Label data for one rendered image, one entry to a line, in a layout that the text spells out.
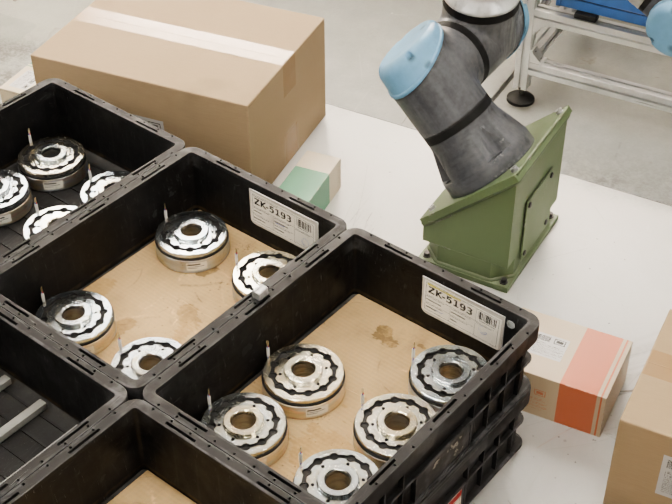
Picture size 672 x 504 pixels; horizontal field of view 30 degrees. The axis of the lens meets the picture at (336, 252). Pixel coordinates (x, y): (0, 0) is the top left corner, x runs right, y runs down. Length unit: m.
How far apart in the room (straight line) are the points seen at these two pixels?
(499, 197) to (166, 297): 0.50
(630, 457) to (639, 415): 0.06
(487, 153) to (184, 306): 0.49
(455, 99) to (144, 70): 0.54
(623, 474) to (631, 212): 0.63
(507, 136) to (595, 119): 1.78
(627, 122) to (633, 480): 2.12
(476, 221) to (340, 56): 2.02
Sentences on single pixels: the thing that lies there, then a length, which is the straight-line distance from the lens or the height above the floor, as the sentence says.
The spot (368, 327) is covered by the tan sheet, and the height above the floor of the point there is 0.83.
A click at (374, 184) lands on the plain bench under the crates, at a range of 2.13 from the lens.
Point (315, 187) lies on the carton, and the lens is 2.02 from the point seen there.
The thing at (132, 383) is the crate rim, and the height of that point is 0.93.
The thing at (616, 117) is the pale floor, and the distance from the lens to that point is 3.64.
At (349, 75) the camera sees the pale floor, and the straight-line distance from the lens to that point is 3.75.
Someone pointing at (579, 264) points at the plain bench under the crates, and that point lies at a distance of 1.99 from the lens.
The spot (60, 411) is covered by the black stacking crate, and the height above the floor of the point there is 0.83.
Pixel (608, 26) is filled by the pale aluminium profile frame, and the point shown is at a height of 0.30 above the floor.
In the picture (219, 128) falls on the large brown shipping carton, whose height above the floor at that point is 0.84.
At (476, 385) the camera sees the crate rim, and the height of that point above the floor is 0.93.
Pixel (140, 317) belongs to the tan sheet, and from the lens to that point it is 1.70.
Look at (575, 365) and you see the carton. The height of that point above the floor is 0.77.
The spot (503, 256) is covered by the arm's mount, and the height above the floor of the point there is 0.76.
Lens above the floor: 1.97
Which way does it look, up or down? 40 degrees down
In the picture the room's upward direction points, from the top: straight up
